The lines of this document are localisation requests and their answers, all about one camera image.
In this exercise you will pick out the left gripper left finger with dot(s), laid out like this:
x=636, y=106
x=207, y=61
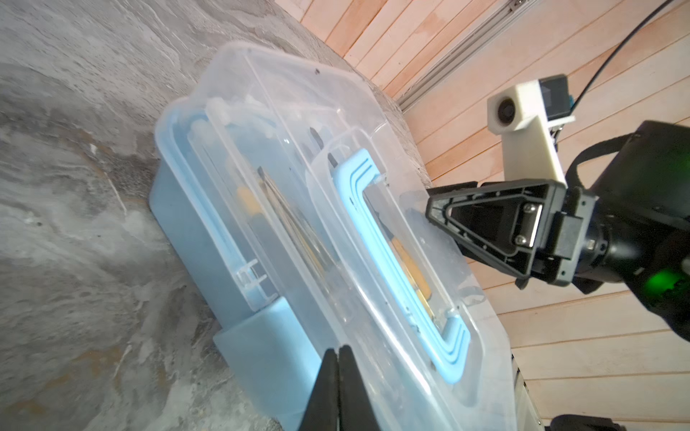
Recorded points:
x=323, y=408

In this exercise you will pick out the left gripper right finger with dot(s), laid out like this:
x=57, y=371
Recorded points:
x=355, y=409

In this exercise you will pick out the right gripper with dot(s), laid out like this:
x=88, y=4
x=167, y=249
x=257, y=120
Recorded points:
x=484, y=220

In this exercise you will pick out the blue translucent plastic toolbox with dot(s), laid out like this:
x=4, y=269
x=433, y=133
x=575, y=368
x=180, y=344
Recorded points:
x=280, y=186

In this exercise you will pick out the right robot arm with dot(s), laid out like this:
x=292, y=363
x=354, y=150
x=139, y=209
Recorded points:
x=621, y=215

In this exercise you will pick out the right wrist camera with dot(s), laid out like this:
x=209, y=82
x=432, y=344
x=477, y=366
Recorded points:
x=524, y=116

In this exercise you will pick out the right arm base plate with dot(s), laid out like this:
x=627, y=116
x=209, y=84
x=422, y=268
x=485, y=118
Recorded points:
x=571, y=422

